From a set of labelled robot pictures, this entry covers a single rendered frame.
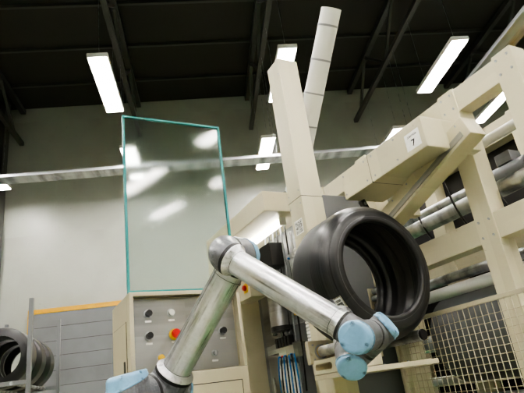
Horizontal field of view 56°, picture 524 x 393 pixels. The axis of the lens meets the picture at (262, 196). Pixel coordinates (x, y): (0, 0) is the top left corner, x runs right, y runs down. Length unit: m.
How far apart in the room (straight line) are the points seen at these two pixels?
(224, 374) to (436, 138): 1.43
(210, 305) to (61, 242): 10.51
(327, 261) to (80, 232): 10.50
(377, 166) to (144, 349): 1.37
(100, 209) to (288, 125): 9.91
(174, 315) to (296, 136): 1.10
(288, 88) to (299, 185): 0.59
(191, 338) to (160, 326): 0.55
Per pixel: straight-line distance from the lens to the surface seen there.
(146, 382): 1.90
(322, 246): 2.01
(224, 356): 2.51
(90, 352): 11.52
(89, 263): 11.94
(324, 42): 3.09
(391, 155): 2.37
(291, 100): 2.77
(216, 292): 1.82
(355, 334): 1.41
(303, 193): 2.51
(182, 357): 1.93
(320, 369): 2.26
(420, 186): 2.42
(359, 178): 2.54
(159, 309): 2.44
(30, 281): 12.20
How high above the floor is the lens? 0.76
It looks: 22 degrees up
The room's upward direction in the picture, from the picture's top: 8 degrees counter-clockwise
